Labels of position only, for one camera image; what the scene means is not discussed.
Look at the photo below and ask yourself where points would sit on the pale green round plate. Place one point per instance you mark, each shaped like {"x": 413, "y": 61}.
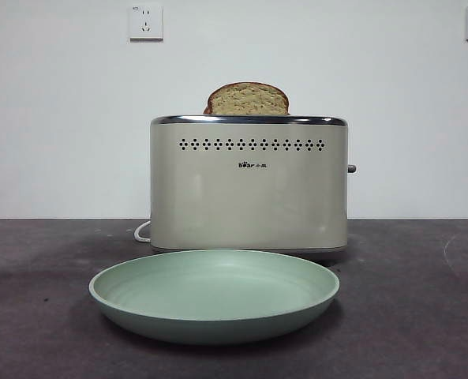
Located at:
{"x": 214, "y": 292}

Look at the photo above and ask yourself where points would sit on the grey toaster lever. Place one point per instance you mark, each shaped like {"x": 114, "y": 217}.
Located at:
{"x": 352, "y": 169}

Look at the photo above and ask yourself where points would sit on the cream two-slot toaster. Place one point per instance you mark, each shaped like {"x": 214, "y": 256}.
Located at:
{"x": 249, "y": 197}

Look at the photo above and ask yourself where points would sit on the large toasted bread slice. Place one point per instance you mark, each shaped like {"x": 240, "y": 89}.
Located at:
{"x": 249, "y": 100}

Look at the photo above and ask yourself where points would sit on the small toasted bread slice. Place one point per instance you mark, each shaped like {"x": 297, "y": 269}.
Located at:
{"x": 207, "y": 110}

